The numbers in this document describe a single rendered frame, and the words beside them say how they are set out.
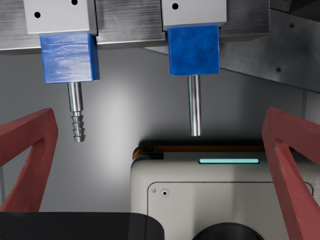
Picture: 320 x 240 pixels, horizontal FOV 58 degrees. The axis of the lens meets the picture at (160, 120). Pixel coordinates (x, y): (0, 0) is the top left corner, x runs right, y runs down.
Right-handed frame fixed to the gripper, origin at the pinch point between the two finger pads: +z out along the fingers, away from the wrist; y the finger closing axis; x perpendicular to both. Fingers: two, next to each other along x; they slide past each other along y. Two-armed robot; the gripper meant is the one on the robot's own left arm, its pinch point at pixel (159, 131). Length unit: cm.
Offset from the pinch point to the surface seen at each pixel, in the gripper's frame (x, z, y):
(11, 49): 2.3, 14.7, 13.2
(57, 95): 50, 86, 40
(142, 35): 1.2, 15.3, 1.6
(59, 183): 82, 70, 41
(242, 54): 4.8, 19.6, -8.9
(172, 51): 1.9, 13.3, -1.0
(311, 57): 5.1, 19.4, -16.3
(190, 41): 1.2, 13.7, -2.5
